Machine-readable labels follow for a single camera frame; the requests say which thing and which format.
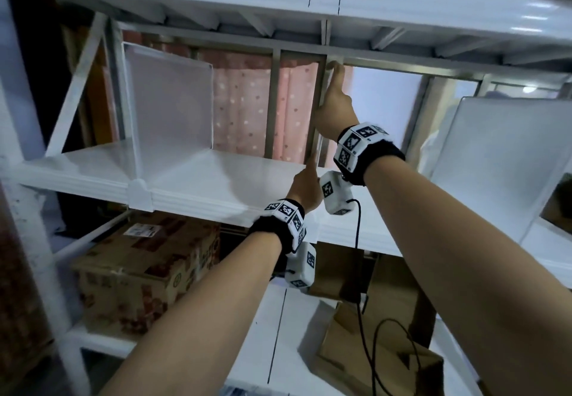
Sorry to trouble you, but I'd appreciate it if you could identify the person's right forearm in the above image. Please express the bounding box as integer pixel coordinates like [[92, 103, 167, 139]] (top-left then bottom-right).
[[363, 155, 572, 396]]

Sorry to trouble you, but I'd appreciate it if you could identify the white metal shelf rack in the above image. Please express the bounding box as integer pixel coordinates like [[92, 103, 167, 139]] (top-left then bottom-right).
[[0, 0, 572, 396]]

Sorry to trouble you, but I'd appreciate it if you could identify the person's left forearm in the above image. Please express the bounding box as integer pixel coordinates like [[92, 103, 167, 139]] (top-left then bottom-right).
[[100, 230, 287, 396]]

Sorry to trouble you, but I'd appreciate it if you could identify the white wrist camera block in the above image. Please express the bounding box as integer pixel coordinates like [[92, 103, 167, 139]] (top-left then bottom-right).
[[285, 241, 318, 289], [319, 171, 356, 216]]

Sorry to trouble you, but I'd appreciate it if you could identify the plain brown cardboard box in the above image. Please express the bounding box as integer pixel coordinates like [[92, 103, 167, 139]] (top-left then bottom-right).
[[308, 243, 446, 396]]

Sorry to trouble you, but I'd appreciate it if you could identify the frosted white divider panel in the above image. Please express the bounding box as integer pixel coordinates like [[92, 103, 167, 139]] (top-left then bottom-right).
[[122, 41, 215, 178], [427, 96, 572, 244]]

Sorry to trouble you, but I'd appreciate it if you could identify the person's left hand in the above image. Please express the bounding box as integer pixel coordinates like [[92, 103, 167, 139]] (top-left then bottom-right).
[[286, 152, 324, 213]]

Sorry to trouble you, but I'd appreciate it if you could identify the black cable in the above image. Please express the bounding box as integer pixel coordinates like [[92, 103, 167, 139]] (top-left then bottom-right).
[[347, 198, 384, 396], [372, 318, 423, 396]]

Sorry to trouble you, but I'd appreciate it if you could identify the black marker wristband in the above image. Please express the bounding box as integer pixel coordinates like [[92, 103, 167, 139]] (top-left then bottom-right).
[[333, 122, 407, 186], [248, 198, 309, 256]]

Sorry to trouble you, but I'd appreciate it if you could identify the printed cardboard box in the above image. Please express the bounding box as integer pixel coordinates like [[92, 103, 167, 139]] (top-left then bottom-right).
[[71, 210, 221, 336]]

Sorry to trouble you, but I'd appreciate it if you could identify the pink dotted curtain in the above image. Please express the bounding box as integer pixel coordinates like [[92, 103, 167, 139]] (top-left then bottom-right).
[[123, 29, 354, 164]]

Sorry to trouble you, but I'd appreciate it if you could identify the clear plastic divider panel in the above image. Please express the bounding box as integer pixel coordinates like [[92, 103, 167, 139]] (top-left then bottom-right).
[[307, 57, 346, 173]]

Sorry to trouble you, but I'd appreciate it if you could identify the person's right hand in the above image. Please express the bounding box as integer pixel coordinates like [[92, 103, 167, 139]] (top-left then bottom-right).
[[314, 63, 361, 143]]

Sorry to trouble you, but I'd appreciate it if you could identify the orange-brown board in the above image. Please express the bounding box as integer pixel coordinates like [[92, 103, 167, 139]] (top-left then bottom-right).
[[62, 25, 121, 147]]

